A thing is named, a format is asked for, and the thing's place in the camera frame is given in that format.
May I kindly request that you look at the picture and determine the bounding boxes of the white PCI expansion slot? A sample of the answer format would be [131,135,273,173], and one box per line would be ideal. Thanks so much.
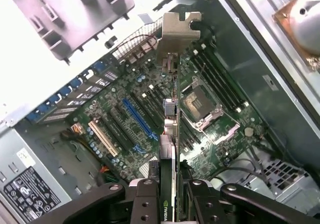
[87,120,119,157]

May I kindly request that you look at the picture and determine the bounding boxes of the coloured power supply wires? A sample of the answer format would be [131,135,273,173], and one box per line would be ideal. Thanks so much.
[98,165,118,185]

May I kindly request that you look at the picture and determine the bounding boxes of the metal socket cover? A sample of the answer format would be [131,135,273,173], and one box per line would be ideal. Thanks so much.
[212,123,242,146]

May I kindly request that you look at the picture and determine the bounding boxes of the red black twisted wire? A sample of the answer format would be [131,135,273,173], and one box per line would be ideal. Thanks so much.
[116,34,160,57]

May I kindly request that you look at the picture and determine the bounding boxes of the black open PC case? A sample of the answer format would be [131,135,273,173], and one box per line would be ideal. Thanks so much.
[0,0,320,224]

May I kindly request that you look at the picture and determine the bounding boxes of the black expansion slot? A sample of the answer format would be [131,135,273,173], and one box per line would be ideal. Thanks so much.
[109,105,143,147]
[99,110,132,153]

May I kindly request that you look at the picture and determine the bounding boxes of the black case lock tab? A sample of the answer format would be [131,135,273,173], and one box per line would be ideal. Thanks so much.
[104,35,118,48]

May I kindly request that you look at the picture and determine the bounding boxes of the blue expansion slot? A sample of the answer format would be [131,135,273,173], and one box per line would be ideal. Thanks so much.
[121,98,160,141]

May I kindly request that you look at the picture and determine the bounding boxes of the grey metal disk bay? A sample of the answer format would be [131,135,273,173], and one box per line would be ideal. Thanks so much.
[239,156,320,215]

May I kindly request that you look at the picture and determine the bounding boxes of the white power connector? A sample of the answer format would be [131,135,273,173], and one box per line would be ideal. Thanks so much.
[70,123,85,136]

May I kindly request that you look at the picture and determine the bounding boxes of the silver power supply unit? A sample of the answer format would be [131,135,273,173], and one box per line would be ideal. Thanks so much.
[0,128,76,224]

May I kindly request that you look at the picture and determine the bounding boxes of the green motherboard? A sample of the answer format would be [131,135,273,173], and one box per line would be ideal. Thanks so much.
[66,41,266,182]

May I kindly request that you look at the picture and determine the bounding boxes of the grey parts rack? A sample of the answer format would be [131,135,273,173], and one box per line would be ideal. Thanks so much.
[6,0,136,65]

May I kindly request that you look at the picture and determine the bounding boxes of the CPU socket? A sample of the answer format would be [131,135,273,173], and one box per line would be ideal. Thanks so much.
[181,84,226,132]

